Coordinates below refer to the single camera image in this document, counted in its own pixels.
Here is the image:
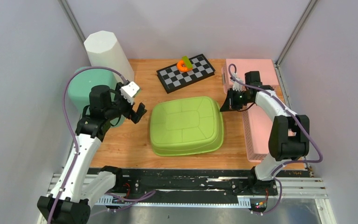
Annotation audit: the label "green block toy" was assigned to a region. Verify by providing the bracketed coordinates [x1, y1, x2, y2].
[182, 56, 193, 70]

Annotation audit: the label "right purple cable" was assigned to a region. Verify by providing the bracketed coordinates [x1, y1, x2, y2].
[227, 63, 324, 216]

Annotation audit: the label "purple cable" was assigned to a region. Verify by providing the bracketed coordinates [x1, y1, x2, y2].
[227, 63, 324, 216]
[47, 66, 157, 224]

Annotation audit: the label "large white container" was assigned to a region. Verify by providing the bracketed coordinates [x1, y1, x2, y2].
[83, 30, 135, 81]

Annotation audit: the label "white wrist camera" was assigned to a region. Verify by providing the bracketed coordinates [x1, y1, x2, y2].
[120, 81, 141, 105]
[230, 75, 243, 92]

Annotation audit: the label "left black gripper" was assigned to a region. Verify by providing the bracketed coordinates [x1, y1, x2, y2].
[105, 83, 147, 123]

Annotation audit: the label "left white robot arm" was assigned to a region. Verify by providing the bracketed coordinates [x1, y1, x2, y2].
[37, 82, 147, 224]

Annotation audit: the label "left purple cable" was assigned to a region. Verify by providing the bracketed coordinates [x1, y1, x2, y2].
[47, 66, 157, 224]

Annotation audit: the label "orange ring toy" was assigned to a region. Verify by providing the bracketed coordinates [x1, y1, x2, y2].
[176, 60, 193, 72]

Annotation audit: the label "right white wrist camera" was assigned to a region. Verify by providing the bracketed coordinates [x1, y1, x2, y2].
[230, 75, 243, 92]

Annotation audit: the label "pink perforated basket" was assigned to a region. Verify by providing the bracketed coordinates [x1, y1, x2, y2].
[241, 103, 296, 163]
[221, 59, 280, 94]

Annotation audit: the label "aluminium frame rails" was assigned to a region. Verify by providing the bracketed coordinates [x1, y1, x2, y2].
[37, 58, 336, 224]

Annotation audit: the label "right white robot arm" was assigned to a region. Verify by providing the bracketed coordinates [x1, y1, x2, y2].
[220, 71, 310, 195]

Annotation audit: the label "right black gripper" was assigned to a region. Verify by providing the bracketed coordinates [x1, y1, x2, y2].
[220, 88, 252, 112]

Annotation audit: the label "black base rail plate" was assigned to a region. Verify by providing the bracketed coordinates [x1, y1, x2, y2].
[88, 167, 278, 206]

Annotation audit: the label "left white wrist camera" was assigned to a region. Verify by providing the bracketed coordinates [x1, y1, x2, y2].
[120, 81, 141, 105]

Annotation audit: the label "black white checkerboard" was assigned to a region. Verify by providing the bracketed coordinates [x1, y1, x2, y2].
[156, 54, 215, 93]

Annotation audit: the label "green plastic tray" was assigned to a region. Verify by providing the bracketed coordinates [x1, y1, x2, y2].
[149, 96, 224, 156]

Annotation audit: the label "green plastic bin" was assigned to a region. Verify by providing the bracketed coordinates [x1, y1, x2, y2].
[68, 69, 122, 113]

